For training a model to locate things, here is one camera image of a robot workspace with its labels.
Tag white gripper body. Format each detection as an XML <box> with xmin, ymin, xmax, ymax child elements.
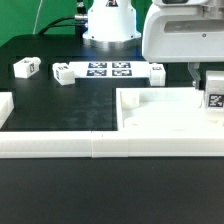
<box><xmin>142</xmin><ymin>0</ymin><xmax>224</xmax><ymax>63</ymax></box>

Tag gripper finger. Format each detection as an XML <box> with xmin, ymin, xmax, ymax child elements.
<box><xmin>188</xmin><ymin>62</ymin><xmax>201</xmax><ymax>89</ymax></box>

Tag white square tabletop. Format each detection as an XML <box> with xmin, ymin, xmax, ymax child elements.
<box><xmin>116</xmin><ymin>87</ymin><xmax>224</xmax><ymax>131</ymax></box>

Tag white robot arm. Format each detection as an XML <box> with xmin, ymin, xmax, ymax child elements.
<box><xmin>83</xmin><ymin>0</ymin><xmax>224</xmax><ymax>82</ymax></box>

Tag white left fence block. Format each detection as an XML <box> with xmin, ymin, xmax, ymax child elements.
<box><xmin>0</xmin><ymin>92</ymin><xmax>14</xmax><ymax>129</ymax></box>

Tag white marker base plate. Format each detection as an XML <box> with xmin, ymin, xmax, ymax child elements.
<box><xmin>69</xmin><ymin>61</ymin><xmax>150</xmax><ymax>78</ymax></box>

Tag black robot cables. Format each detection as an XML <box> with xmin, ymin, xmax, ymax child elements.
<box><xmin>37</xmin><ymin>0</ymin><xmax>89</xmax><ymax>37</ymax></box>

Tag white front fence wall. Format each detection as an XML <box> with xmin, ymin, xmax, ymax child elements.
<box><xmin>0</xmin><ymin>131</ymin><xmax>224</xmax><ymax>158</ymax></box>

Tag thin white cable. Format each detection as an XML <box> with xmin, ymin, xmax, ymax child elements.
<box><xmin>32</xmin><ymin>0</ymin><xmax>44</xmax><ymax>36</ymax></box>

